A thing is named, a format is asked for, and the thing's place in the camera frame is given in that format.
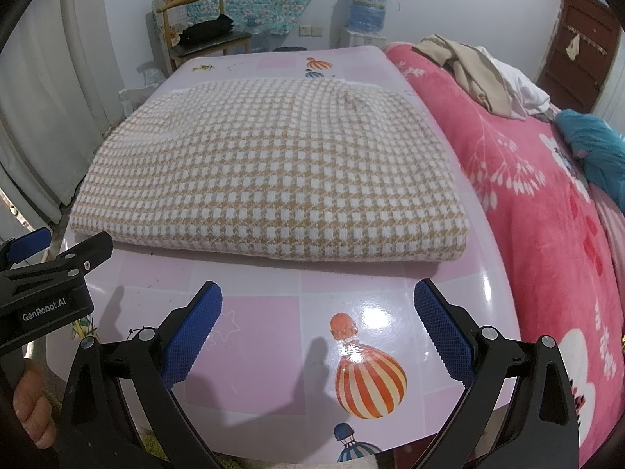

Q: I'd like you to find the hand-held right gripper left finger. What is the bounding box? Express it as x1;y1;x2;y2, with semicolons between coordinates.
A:
57;281;224;469

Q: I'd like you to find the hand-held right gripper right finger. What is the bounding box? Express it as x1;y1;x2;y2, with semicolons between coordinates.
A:
391;278;581;469

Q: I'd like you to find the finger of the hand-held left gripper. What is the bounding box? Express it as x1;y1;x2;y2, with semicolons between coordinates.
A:
49;232;114;279
0;227;52;272

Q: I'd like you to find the beige white houndstooth coat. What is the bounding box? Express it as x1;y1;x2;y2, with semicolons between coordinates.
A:
68;77;470;262

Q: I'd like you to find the person's left hand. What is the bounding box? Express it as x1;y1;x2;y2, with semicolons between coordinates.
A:
12;366;57;450

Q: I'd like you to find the white curtain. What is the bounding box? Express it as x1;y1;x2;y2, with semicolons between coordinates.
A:
0;0;152;235

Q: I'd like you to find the pink floral blanket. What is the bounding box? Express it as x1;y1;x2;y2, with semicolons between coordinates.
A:
383;41;625;469

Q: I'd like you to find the clear plastic bag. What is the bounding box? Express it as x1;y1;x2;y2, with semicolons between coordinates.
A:
120;61;169;118

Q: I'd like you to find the teal fleece cloth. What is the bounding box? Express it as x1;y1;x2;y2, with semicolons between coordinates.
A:
557;109;625;201

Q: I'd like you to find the black bag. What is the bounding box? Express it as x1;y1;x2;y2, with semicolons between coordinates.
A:
178;14;235;44

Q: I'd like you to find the beige garment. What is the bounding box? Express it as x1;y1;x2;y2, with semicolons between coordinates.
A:
412;34;528;120

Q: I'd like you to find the clear plastic bottle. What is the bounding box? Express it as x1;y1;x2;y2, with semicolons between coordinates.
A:
244;16;271;54

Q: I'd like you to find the brown wooden door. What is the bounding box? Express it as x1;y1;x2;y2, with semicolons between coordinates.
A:
534;0;621;113

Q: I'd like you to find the white water dispenser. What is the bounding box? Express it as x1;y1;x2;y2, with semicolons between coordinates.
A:
340;27;386;50

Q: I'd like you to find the blue water jug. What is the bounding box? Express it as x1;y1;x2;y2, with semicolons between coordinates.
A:
349;0;390;35

